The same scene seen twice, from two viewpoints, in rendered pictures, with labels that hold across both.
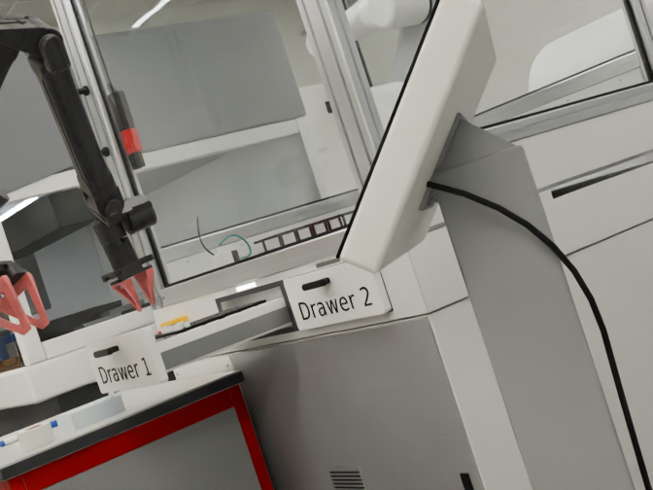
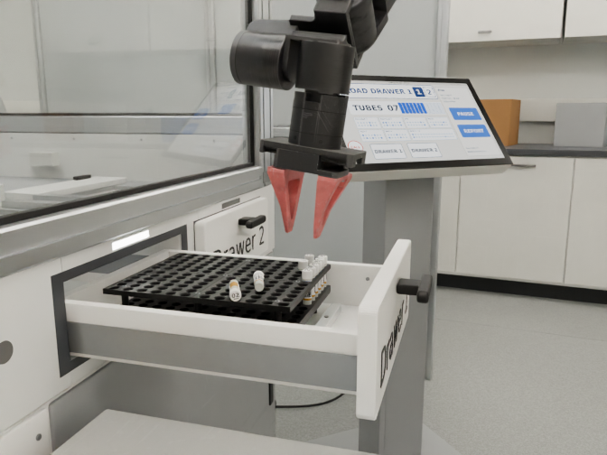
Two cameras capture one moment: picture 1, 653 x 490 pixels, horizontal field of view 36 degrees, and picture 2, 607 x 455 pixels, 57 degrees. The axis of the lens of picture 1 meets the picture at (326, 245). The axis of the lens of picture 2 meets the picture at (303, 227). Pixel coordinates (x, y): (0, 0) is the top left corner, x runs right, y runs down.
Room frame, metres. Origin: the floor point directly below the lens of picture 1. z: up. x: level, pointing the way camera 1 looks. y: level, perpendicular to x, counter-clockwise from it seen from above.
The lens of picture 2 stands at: (2.48, 0.89, 1.09)
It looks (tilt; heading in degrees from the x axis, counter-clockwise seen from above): 11 degrees down; 234
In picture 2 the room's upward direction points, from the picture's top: straight up
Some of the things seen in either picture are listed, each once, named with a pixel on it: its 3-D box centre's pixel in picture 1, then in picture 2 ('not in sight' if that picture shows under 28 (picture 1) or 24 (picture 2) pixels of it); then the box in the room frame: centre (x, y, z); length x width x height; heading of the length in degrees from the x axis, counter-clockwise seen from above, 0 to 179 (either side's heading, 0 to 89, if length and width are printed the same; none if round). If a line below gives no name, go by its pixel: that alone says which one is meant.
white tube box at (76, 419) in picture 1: (90, 413); not in sight; (2.22, 0.61, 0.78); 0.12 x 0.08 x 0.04; 129
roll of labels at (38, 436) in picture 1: (36, 437); not in sight; (2.10, 0.70, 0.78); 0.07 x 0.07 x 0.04
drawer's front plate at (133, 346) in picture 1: (124, 362); (388, 311); (2.04, 0.46, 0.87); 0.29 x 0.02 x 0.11; 37
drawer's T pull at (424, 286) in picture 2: (108, 351); (414, 287); (2.03, 0.48, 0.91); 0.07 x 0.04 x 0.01; 37
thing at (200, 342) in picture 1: (211, 334); (219, 302); (2.17, 0.29, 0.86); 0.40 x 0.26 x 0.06; 127
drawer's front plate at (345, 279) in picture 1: (334, 295); (236, 237); (1.98, 0.02, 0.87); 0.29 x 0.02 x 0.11; 37
